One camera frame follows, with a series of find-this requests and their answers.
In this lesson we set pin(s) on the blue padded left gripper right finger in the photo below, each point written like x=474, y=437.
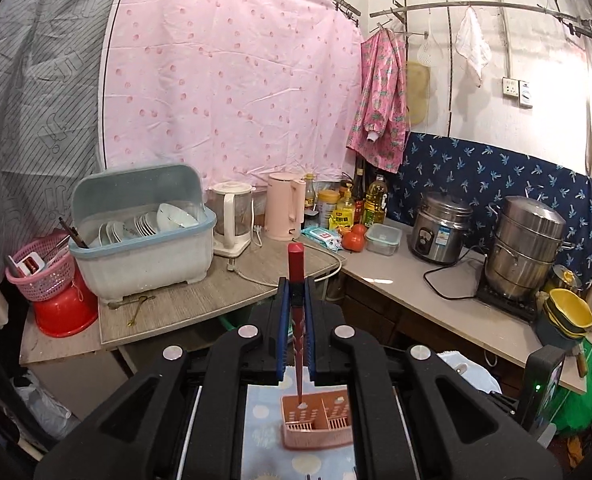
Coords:
x=308, y=338

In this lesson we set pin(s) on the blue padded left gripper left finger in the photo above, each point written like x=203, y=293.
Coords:
x=282, y=328

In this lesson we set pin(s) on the bright red chopstick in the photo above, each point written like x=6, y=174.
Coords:
x=296, y=286

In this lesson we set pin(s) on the pink perforated utensil holder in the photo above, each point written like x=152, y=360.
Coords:
x=322, y=420

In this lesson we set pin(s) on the wet wipes pack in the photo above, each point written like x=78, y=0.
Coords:
x=329, y=239

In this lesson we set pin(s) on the yellow bowl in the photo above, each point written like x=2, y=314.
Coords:
x=568, y=311

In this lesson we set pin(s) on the black induction cooker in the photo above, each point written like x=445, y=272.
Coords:
x=523, y=309

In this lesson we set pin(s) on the pink electric kettle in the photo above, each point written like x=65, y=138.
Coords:
x=285, y=210

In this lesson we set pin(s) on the red tomato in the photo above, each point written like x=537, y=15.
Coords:
x=353, y=238

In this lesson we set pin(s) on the yellow seasoning bag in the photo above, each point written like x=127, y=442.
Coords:
x=342, y=216

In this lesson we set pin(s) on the white glass kettle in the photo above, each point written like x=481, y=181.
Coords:
x=232, y=202

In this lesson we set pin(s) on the clear food container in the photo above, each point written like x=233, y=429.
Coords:
x=382, y=239

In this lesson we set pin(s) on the cooking oil bottle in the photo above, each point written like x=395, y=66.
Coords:
x=375, y=202

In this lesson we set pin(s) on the stainless steel steamer pot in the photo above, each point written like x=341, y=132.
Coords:
x=528, y=236

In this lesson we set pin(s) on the silver rice cooker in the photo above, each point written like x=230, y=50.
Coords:
x=440, y=227

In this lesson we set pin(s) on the light blue patterned tablecloth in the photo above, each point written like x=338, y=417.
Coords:
x=265, y=456

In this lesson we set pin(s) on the dish drainer box with lid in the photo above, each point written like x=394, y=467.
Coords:
x=143, y=228

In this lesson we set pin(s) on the pink floral apron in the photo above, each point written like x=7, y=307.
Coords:
x=381, y=126

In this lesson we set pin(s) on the navy floral backsplash cloth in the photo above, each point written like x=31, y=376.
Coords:
x=483, y=175

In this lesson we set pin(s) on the red plastic basin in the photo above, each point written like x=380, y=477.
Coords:
x=68, y=313

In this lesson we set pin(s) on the pink dotted curtain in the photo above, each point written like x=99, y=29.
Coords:
x=236, y=89

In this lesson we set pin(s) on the pink plastic basket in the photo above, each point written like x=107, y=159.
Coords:
x=44, y=267

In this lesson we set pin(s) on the white hanging cloth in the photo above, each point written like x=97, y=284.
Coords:
x=472, y=45

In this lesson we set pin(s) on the grey striped curtain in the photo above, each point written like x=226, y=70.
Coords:
x=49, y=79

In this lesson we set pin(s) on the wall power socket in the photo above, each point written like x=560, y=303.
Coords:
x=510, y=87

